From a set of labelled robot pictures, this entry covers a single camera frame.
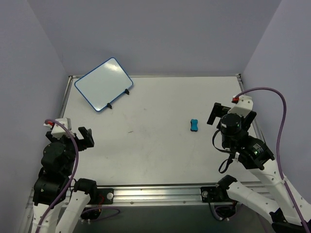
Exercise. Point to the blue framed whiteboard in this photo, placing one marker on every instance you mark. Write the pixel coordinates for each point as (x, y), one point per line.
(104, 84)

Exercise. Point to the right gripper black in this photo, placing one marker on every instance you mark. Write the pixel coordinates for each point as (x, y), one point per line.
(219, 112)

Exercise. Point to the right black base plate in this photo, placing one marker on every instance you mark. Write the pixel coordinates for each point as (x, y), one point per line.
(213, 194)

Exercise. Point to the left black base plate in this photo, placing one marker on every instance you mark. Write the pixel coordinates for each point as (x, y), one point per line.
(105, 196)

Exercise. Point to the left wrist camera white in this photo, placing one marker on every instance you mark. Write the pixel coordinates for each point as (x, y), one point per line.
(58, 128)

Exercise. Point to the aluminium mounting rail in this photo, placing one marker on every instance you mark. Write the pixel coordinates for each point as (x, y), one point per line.
(157, 195)

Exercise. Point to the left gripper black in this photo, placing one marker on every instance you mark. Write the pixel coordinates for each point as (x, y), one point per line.
(79, 141)

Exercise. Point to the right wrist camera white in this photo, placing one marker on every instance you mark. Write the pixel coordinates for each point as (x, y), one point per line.
(243, 105)

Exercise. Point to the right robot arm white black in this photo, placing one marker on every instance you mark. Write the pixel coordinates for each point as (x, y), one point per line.
(287, 211)

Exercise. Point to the blue whiteboard eraser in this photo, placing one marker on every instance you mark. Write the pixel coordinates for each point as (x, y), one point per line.
(193, 125)

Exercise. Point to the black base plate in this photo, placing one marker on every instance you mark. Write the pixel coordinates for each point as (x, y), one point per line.
(105, 196)
(213, 194)

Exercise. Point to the metal wire easel stand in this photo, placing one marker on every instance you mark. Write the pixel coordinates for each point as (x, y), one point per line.
(117, 99)

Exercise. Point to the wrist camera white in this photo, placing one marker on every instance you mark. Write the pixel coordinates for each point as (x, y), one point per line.
(243, 105)
(58, 128)

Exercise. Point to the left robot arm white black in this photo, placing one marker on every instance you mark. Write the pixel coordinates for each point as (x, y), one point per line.
(54, 180)

